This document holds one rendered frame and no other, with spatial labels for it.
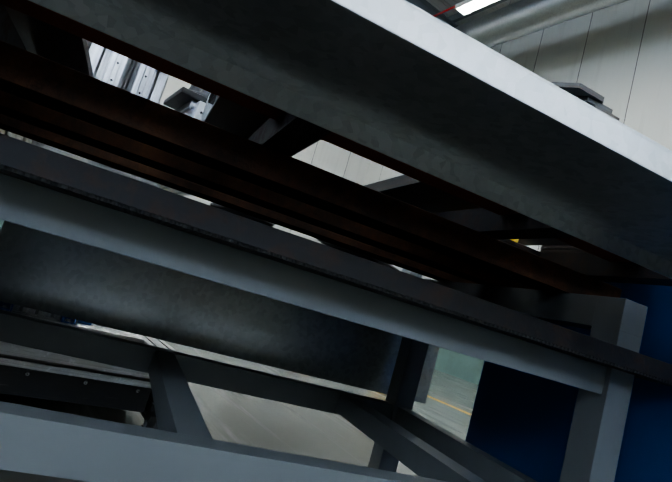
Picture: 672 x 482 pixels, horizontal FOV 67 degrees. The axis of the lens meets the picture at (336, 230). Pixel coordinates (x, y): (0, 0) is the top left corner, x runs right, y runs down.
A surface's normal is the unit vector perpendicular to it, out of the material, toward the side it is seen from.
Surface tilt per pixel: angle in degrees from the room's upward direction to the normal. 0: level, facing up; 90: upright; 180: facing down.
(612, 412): 90
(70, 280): 90
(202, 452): 90
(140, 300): 90
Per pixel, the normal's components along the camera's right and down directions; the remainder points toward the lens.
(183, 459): 0.38, -0.04
